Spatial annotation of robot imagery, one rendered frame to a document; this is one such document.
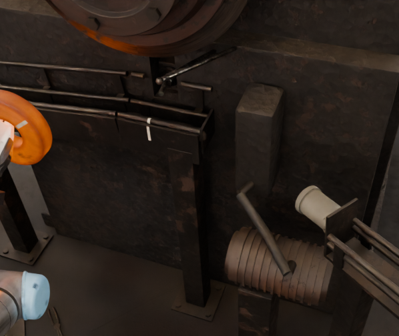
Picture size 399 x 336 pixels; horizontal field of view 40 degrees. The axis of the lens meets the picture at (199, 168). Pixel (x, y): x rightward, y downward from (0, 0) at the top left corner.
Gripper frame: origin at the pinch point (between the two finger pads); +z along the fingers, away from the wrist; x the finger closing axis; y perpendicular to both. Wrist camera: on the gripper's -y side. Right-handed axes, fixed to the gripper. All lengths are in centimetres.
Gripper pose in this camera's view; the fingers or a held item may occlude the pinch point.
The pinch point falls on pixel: (7, 121)
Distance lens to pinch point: 106.5
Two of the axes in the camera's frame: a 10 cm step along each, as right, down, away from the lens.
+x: -9.4, -2.1, 2.9
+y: -1.5, -5.1, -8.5
